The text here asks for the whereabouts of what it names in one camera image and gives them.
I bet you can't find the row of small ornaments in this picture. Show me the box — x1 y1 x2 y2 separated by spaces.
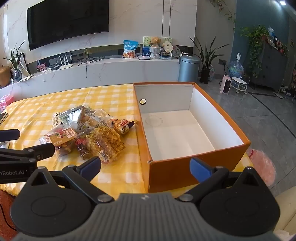
267 27 289 55

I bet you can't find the green ivy plant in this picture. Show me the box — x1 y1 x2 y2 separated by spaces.
240 25 270 78

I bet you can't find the white marble media console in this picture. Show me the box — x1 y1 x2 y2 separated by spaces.
0 56 181 103

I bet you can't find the green plant in glass vase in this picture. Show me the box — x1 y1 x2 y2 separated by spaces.
3 40 26 82

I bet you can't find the grey metal trash bin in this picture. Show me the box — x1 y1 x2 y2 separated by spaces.
178 55 201 82

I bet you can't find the brown round vase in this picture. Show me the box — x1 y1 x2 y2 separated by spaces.
0 66 12 88

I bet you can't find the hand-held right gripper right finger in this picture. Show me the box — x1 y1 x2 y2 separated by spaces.
179 158 266 202

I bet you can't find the black flat television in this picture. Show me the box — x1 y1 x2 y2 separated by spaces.
26 0 110 51

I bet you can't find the white round stool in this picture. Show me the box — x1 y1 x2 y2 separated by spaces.
231 76 249 94

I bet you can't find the orange cardboard box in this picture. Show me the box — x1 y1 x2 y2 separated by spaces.
133 82 251 193

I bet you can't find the pale pink space heater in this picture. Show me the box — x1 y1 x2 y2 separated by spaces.
221 75 233 94

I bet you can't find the orange label snack packet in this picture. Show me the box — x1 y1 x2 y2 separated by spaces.
39 127 78 157

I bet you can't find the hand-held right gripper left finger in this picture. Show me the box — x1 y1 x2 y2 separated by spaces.
26 157 115 204

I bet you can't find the brown teddy bear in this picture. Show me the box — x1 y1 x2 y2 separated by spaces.
148 36 162 48

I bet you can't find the grey drawer cabinet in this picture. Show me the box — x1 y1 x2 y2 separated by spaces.
251 43 288 92

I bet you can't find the hanging vine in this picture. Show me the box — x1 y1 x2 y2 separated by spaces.
209 0 237 31

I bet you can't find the round paper fan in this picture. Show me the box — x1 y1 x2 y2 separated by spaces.
163 41 174 57

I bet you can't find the white router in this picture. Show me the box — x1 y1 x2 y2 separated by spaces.
57 53 74 70

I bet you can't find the clear round biscuit packet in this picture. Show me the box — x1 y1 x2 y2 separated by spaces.
81 105 112 130

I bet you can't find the cream chair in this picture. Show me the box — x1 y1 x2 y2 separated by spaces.
274 188 296 241

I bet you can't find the blue water jug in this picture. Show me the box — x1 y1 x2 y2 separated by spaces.
229 53 245 80

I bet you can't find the dark brown snack packet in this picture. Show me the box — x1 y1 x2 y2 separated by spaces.
75 137 94 161

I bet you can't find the blue snack bag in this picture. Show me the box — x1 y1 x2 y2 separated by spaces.
123 40 139 59

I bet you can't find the green picture board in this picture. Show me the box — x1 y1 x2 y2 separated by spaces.
143 36 173 57

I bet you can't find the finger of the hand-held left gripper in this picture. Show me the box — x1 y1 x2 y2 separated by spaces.
0 129 20 142
0 143 55 163

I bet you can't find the pink plastic bag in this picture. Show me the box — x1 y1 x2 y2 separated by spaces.
246 148 277 186

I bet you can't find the pile of snack packets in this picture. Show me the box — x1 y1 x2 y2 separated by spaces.
87 123 126 164

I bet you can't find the pink box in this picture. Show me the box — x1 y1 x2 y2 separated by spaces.
0 94 16 112

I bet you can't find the long-leaf potted plant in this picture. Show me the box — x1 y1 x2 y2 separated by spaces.
188 35 224 84

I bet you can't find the red label cracker packet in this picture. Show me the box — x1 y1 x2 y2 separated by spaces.
109 118 136 136

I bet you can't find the yellow checked tablecloth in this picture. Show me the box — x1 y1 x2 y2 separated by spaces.
0 83 255 200

